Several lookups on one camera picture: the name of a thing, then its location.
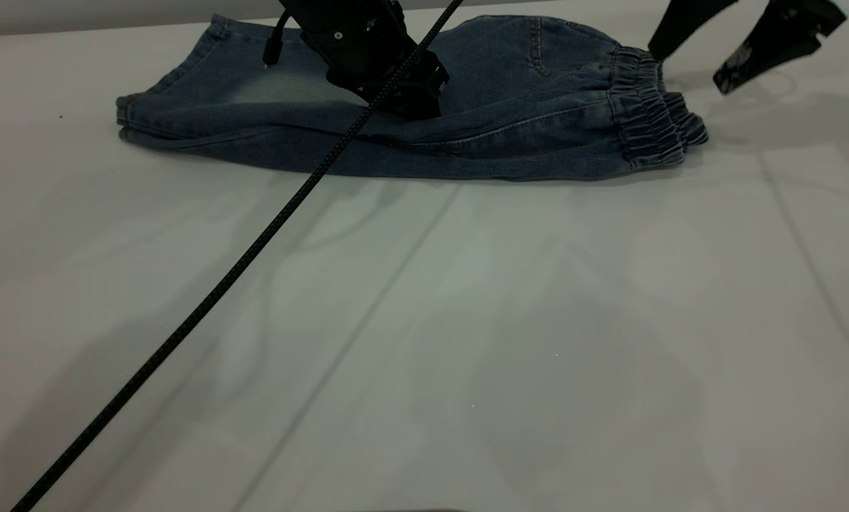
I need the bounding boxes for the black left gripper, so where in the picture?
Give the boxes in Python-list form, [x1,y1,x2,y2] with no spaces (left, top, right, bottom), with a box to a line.
[279,0,449,120]

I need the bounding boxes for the short black plug cable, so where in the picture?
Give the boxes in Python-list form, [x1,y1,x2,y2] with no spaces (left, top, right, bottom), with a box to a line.
[263,10,292,70]

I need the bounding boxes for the blue denim printed pants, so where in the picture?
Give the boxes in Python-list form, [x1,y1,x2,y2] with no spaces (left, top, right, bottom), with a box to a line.
[115,14,710,182]

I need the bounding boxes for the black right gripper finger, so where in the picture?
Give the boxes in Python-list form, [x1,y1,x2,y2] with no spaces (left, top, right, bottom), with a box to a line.
[648,0,739,62]
[712,0,849,96]

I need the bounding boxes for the black braided cable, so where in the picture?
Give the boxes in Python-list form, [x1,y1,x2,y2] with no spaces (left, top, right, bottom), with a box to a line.
[11,0,466,512]

